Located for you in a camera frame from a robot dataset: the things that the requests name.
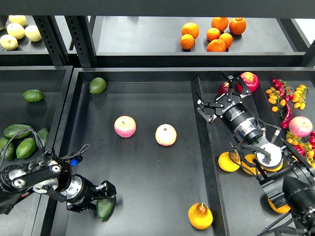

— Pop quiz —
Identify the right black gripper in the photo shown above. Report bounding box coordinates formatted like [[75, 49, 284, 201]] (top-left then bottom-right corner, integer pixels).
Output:
[[194, 72, 255, 134]]

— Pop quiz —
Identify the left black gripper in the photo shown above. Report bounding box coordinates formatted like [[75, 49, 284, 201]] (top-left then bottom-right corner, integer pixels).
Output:
[[60, 175, 117, 212]]

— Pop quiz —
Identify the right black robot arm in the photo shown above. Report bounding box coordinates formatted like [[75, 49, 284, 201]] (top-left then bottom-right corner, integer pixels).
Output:
[[191, 76, 315, 236]]

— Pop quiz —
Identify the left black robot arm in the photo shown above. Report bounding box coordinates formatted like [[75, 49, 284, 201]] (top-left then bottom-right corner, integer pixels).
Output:
[[0, 128, 117, 214]]

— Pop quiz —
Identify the yellow pear right tray left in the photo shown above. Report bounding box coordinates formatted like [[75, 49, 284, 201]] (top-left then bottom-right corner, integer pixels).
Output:
[[218, 151, 241, 172]]

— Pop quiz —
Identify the yellow pear tray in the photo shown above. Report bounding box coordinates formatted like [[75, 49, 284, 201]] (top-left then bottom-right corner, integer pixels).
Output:
[[218, 151, 241, 172], [241, 154, 260, 175], [267, 198, 291, 214]]

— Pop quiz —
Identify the yellow pear right tray middle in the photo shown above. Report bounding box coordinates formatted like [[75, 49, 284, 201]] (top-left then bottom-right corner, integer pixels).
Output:
[[241, 154, 260, 175]]

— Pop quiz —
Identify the yellow pear under wrist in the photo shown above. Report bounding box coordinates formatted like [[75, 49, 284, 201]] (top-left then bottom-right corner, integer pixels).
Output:
[[261, 159, 284, 172]]

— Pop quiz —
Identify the light green avocado left tray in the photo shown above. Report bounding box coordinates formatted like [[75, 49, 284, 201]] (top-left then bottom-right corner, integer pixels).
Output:
[[16, 138, 36, 159]]

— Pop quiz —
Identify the dark avocado at left edge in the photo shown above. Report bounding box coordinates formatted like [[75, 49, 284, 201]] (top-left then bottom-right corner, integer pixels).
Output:
[[0, 137, 15, 160]]

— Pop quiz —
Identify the green avocado at tray corner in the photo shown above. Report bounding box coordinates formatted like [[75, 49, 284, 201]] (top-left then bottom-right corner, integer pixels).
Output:
[[89, 77, 107, 94]]

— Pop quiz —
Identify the yellow pear right tray bottom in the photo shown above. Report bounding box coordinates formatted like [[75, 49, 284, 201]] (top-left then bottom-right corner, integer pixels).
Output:
[[267, 198, 291, 214]]

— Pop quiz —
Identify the green avocado upper left tray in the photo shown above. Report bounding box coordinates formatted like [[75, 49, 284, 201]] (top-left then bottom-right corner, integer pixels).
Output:
[[23, 89, 44, 102]]

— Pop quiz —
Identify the dark red small apple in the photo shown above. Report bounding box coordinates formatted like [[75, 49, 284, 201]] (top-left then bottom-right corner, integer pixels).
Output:
[[217, 82, 229, 96]]

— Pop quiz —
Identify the big red apple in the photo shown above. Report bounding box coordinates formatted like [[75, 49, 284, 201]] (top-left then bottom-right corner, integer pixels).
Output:
[[240, 72, 260, 93]]

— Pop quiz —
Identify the orange cherry tomato bunch left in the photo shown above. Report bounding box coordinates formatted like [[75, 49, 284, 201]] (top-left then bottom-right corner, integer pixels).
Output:
[[265, 87, 286, 117]]

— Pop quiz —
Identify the orange cherry tomato bunch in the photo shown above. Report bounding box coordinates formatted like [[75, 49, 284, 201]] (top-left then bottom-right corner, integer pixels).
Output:
[[292, 84, 309, 110], [265, 87, 286, 117]]

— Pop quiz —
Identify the red chili pepper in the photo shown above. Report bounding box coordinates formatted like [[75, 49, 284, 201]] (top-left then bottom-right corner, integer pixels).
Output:
[[281, 102, 292, 129]]

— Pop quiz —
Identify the red cherry tomato bunch top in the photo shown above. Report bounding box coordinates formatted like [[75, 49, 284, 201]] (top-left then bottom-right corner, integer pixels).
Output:
[[272, 79, 294, 101]]

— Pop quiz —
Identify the orange front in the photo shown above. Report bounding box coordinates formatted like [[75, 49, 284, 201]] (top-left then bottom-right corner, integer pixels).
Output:
[[206, 39, 226, 52]]

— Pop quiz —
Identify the orange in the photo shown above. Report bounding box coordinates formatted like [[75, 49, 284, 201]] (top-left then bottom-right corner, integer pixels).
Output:
[[229, 17, 247, 35], [181, 22, 199, 39], [219, 33, 233, 49], [180, 34, 195, 50], [206, 39, 226, 52], [211, 17, 229, 32], [206, 28, 221, 42]]

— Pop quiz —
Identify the black left tray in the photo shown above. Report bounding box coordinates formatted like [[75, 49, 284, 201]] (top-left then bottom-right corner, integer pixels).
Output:
[[0, 66, 72, 236]]

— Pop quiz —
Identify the black tray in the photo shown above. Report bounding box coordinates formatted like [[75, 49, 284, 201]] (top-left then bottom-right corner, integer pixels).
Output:
[[40, 68, 279, 236], [0, 66, 72, 236]]

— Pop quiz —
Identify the orange right middle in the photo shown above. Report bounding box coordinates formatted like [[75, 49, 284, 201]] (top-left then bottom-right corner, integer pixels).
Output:
[[219, 33, 233, 49]]

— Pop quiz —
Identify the pale pink apple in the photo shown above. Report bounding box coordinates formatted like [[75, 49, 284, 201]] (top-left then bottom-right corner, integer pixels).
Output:
[[155, 124, 177, 147]]

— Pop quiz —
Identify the orange cherry tomato bunch right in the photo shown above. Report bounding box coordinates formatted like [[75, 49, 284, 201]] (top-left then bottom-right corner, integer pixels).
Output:
[[292, 84, 309, 110]]

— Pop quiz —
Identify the orange centre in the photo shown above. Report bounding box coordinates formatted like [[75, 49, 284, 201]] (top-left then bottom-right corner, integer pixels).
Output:
[[206, 28, 221, 42]]

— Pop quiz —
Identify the pink apple right tray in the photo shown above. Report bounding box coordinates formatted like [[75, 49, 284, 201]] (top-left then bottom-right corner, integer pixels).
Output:
[[288, 116, 313, 138]]

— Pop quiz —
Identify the orange lower left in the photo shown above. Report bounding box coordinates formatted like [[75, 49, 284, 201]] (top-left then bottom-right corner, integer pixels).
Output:
[[180, 34, 195, 50]]

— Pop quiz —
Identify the pink red apple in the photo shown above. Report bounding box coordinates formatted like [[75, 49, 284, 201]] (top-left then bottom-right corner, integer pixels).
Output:
[[114, 116, 136, 138]]

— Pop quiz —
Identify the black centre tray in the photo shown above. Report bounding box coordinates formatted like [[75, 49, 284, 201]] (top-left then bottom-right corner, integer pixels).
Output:
[[40, 68, 279, 236]]

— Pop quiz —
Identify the orange top right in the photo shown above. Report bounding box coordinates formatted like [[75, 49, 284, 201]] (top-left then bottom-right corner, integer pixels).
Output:
[[229, 17, 247, 35]]

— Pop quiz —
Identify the orange top middle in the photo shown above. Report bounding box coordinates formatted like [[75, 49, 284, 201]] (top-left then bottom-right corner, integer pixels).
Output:
[[211, 17, 229, 32]]

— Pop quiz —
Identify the orange top left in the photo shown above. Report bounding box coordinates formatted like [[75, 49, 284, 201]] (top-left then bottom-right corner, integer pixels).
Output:
[[181, 22, 199, 39]]

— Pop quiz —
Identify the mixed cherry tomato bunch lower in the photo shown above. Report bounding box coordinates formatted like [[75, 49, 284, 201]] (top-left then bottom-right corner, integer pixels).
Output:
[[285, 131, 315, 167]]

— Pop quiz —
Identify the black top shelf beam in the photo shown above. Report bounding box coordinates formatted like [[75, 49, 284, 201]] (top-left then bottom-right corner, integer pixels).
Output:
[[0, 0, 315, 19]]

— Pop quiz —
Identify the black tray divider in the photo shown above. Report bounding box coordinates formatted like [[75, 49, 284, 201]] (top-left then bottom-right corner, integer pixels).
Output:
[[190, 76, 230, 236]]

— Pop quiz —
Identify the black upper shelf right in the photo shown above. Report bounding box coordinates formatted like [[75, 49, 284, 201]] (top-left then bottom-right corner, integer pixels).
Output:
[[93, 16, 315, 67]]

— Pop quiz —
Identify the dark avocado by tray wall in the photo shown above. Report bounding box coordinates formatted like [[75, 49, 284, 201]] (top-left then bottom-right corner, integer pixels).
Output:
[[35, 128, 49, 151]]

